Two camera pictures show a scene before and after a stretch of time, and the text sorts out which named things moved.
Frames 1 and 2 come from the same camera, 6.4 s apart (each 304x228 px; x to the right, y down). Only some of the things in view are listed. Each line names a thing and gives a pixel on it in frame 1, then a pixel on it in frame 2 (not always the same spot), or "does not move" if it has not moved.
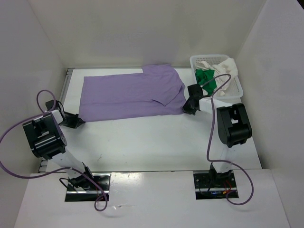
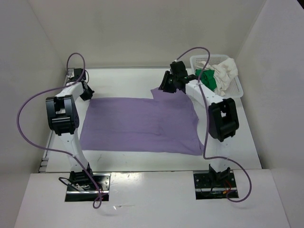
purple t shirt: [157, 90] → [166, 124]
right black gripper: [186, 109] → [165, 85]
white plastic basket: [234, 90] does not move
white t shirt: [223, 71] does not move
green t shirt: [205, 78] does not move
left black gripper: [76, 121] → [88, 95]
